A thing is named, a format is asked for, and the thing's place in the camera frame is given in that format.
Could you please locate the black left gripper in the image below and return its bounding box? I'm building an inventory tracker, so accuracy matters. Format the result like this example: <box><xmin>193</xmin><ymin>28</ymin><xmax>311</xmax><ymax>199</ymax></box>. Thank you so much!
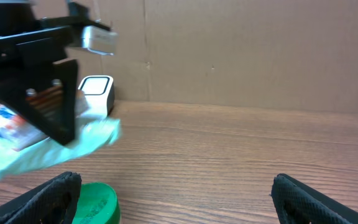
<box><xmin>0</xmin><ymin>1</ymin><xmax>111</xmax><ymax>145</ymax></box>

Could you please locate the white barcode scanner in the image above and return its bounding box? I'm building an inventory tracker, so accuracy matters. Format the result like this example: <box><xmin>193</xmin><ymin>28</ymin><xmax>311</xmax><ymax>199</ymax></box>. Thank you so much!
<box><xmin>78</xmin><ymin>75</ymin><xmax>115</xmax><ymax>119</ymax></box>

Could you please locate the green lid jar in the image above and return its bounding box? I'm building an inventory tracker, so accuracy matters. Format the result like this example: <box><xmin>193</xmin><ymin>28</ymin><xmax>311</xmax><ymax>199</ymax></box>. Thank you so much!
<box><xmin>72</xmin><ymin>182</ymin><xmax>121</xmax><ymax>224</ymax></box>

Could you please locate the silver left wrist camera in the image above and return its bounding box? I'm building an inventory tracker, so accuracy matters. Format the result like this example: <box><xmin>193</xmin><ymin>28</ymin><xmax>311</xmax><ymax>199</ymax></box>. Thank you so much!
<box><xmin>80</xmin><ymin>26</ymin><xmax>118</xmax><ymax>55</ymax></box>

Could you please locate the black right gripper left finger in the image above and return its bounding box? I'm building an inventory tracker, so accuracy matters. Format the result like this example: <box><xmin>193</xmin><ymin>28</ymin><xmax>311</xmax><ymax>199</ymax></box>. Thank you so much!
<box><xmin>0</xmin><ymin>172</ymin><xmax>82</xmax><ymax>224</ymax></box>

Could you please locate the orange small box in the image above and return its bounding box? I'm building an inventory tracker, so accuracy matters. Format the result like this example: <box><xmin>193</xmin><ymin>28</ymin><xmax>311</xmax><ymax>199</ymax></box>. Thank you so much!
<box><xmin>0</xmin><ymin>85</ymin><xmax>90</xmax><ymax>152</ymax></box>

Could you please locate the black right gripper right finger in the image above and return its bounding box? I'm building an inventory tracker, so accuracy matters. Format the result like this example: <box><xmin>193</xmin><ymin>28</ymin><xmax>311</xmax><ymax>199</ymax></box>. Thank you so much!
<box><xmin>271</xmin><ymin>174</ymin><xmax>358</xmax><ymax>224</ymax></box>

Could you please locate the teal tissue packet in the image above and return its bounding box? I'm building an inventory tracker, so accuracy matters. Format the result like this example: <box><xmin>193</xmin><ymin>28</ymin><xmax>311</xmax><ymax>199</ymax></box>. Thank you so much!
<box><xmin>0</xmin><ymin>118</ymin><xmax>121</xmax><ymax>180</ymax></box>

